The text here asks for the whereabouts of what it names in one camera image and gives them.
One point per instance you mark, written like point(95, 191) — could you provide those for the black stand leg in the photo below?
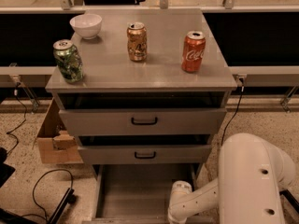
point(291, 199)
point(69, 198)

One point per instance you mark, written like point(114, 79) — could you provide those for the grey middle drawer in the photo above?
point(155, 154)

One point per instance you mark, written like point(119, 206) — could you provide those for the black object at left edge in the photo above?
point(6, 171)

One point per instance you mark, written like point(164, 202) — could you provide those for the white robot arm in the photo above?
point(252, 173)

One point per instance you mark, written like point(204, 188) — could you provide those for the black right stand leg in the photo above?
point(291, 199)

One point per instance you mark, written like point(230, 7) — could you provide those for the grey drawer cabinet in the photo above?
point(112, 81)

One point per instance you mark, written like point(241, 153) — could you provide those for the black left stand leg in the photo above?
point(69, 198)

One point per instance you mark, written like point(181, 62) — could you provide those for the red coca-cola can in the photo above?
point(193, 51)

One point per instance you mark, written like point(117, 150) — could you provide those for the gold soda can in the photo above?
point(137, 41)

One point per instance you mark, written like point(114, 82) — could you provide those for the grey top drawer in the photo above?
point(105, 122)

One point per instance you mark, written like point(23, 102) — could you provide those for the green soda can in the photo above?
point(68, 60)

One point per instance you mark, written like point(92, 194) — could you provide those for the grey drawer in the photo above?
point(136, 193)
point(155, 154)
point(105, 122)

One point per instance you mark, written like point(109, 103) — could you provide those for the white bowl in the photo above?
point(87, 26)

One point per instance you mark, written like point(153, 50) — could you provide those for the grey bottom drawer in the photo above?
point(136, 193)

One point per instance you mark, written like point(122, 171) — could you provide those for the cardboard box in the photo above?
point(55, 144)

